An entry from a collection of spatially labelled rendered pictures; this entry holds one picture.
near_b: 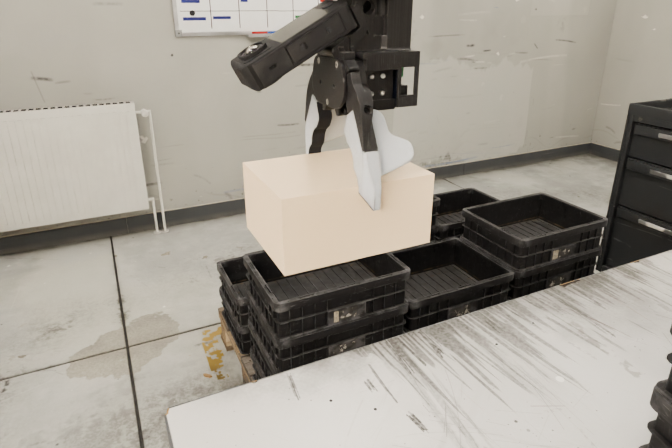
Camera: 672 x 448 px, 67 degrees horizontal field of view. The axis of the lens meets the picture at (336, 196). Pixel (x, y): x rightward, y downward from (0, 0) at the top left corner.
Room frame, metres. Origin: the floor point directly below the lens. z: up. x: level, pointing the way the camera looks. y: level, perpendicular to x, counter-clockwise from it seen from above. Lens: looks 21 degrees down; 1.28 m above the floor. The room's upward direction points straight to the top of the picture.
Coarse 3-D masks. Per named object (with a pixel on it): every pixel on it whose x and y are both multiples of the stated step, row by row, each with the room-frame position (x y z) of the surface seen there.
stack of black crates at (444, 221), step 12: (444, 192) 2.13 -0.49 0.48; (456, 192) 2.14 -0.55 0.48; (468, 192) 2.17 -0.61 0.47; (480, 192) 2.13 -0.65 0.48; (444, 204) 2.12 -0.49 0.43; (456, 204) 2.15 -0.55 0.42; (468, 204) 2.18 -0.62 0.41; (480, 204) 2.12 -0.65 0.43; (444, 216) 2.10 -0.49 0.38; (456, 216) 2.10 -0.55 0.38; (444, 228) 1.76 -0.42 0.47; (456, 228) 1.79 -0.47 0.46
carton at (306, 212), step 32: (288, 160) 0.52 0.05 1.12; (320, 160) 0.52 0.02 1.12; (352, 160) 0.52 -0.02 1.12; (256, 192) 0.47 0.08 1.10; (288, 192) 0.42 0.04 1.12; (320, 192) 0.42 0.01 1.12; (352, 192) 0.43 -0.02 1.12; (384, 192) 0.45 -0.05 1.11; (416, 192) 0.46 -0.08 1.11; (256, 224) 0.48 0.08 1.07; (288, 224) 0.41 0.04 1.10; (320, 224) 0.42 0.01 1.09; (352, 224) 0.43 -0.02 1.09; (384, 224) 0.45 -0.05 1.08; (416, 224) 0.46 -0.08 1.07; (288, 256) 0.40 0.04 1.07; (320, 256) 0.42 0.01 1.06; (352, 256) 0.43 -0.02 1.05
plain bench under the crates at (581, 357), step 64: (448, 320) 0.83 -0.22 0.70; (512, 320) 0.83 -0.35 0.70; (576, 320) 0.83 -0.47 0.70; (640, 320) 0.83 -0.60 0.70; (256, 384) 0.66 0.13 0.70; (320, 384) 0.66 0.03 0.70; (384, 384) 0.66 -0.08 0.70; (448, 384) 0.66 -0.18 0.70; (512, 384) 0.66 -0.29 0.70; (576, 384) 0.66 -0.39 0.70; (640, 384) 0.66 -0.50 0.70
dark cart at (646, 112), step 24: (648, 120) 1.98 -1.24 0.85; (624, 144) 2.05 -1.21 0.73; (648, 144) 1.97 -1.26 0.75; (624, 168) 2.04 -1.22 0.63; (648, 168) 1.94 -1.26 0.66; (624, 192) 2.02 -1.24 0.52; (648, 192) 1.93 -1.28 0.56; (624, 216) 1.99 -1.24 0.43; (648, 216) 1.91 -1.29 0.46; (624, 240) 1.98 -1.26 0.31; (648, 240) 1.89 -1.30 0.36; (600, 264) 2.04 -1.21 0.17
